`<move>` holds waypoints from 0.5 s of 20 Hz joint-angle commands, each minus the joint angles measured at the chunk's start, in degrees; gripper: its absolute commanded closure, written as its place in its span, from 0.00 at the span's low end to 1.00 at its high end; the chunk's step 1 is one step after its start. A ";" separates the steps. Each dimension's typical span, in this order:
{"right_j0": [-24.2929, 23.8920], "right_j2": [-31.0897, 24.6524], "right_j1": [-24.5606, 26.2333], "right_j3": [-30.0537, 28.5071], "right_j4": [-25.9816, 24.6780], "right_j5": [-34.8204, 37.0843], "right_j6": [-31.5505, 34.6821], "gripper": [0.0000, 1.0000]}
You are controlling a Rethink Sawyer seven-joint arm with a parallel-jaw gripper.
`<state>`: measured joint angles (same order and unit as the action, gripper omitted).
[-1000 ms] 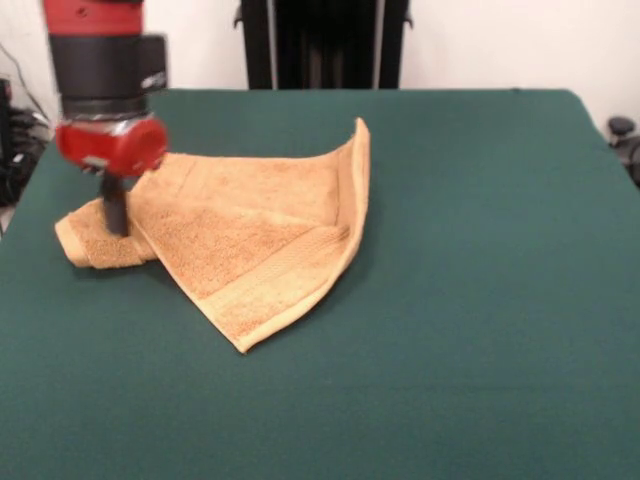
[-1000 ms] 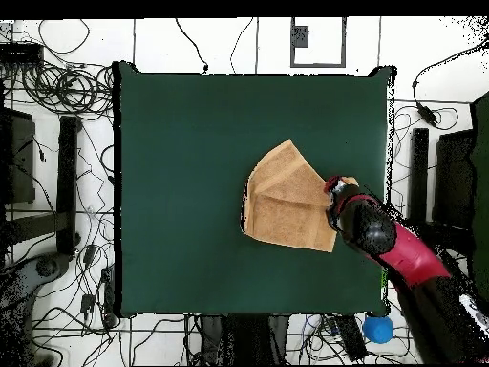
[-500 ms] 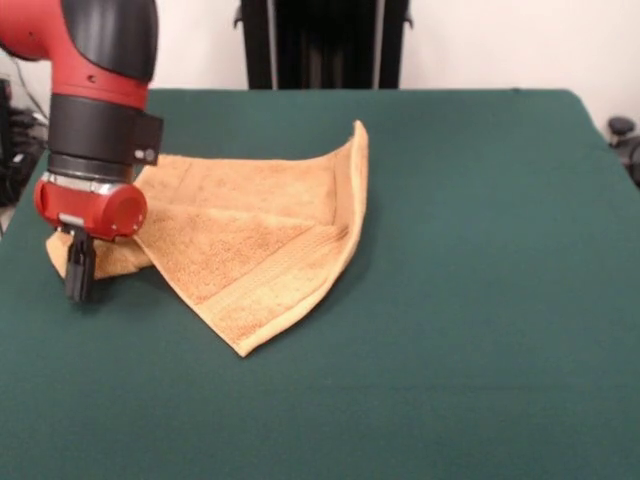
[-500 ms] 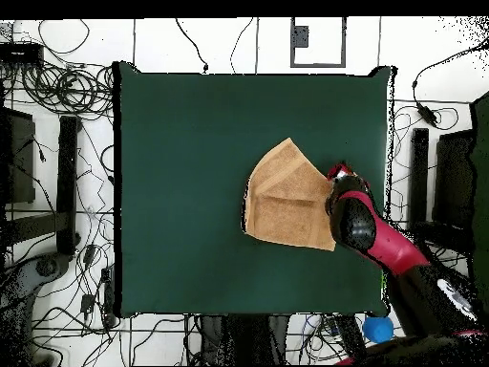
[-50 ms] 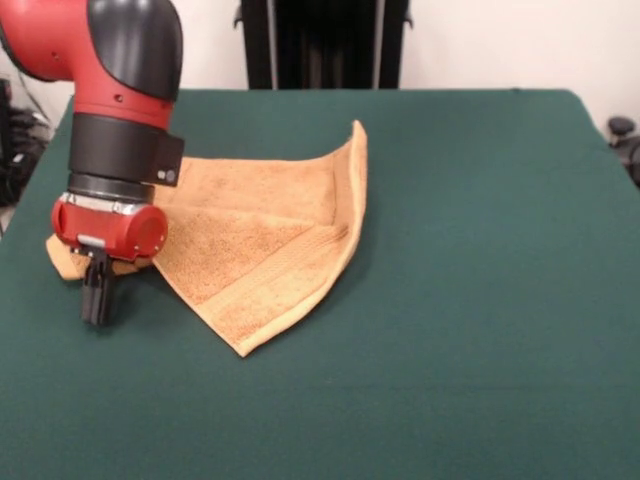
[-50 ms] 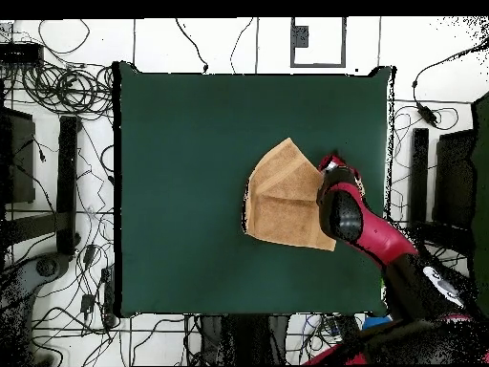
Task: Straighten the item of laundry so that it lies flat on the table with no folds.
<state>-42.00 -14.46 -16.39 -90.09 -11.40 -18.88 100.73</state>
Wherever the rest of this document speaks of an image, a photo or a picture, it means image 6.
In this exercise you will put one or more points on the tan terry towel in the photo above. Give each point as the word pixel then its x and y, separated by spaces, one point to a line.
pixel 282 206

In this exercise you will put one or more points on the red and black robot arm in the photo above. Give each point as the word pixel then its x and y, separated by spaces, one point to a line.
pixel 382 237

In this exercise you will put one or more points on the black T-shaped stand base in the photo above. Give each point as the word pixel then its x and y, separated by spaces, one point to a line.
pixel 419 172
pixel 68 183

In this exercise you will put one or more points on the black box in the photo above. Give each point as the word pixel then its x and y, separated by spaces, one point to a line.
pixel 17 160
pixel 454 179

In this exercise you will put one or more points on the dark grey floor plate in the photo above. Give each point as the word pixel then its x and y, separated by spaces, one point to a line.
pixel 300 36

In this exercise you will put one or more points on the dark green tablecloth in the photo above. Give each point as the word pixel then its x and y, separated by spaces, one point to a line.
pixel 191 133

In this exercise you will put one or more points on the black keyboard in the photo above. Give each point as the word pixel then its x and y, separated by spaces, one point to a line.
pixel 345 325

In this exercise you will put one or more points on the black power adapter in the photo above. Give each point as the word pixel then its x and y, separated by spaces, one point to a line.
pixel 89 254
pixel 87 302

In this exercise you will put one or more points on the grey office chair base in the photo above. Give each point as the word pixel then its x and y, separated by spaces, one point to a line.
pixel 46 267

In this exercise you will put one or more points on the grey square floor frame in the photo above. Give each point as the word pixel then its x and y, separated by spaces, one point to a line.
pixel 317 65

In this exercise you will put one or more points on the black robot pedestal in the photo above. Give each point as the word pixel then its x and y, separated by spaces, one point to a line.
pixel 248 340

